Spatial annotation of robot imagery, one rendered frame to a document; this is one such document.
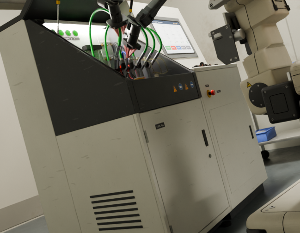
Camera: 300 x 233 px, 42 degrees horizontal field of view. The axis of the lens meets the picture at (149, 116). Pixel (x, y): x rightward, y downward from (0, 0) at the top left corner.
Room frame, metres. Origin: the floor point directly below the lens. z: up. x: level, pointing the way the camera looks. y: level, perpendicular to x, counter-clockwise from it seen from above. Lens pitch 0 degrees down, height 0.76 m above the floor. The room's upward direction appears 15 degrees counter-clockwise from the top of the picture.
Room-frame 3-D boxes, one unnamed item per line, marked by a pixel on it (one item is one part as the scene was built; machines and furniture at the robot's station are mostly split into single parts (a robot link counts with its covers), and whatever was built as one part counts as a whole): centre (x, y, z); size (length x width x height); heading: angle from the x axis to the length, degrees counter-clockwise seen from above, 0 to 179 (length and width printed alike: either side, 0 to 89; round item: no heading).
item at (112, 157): (2.31, 0.10, 0.39); 0.70 x 0.58 x 0.79; 145
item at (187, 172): (2.14, -0.14, 0.44); 0.65 x 0.02 x 0.68; 145
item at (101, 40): (2.64, 0.15, 1.20); 0.13 x 0.03 x 0.31; 145
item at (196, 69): (2.78, -0.45, 0.96); 0.70 x 0.22 x 0.03; 145
